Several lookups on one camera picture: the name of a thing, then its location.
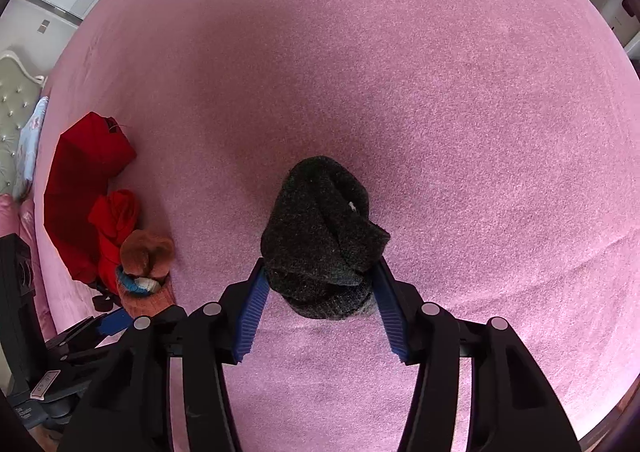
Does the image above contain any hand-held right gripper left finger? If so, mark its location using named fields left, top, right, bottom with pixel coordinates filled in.
left=60, top=257, right=271, bottom=452

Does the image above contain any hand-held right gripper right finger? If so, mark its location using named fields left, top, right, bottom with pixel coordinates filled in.
left=372, top=256, right=583, bottom=452

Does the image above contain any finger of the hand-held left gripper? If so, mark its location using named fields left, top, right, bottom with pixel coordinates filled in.
left=62, top=332, right=128, bottom=370
left=45, top=306, right=137, bottom=350

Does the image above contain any orange knitted sock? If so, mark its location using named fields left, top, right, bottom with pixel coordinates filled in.
left=116, top=229, right=177, bottom=318

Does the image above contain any dark grey knitted sock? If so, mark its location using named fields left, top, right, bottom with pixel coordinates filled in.
left=260, top=155, right=392, bottom=320

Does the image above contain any red fabric pouch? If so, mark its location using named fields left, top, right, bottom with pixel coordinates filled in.
left=44, top=111, right=143, bottom=310

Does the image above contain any pink folded quilt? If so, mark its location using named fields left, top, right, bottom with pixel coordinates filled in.
left=0, top=194, right=58, bottom=338

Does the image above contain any light blue patterned pillow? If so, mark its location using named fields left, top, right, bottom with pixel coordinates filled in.
left=12, top=96, right=51, bottom=203

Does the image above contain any green tufted headboard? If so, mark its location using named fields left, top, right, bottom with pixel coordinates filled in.
left=0, top=51, right=46, bottom=195

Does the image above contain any pink bed sheet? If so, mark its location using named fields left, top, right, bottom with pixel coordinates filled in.
left=32, top=0, right=640, bottom=452

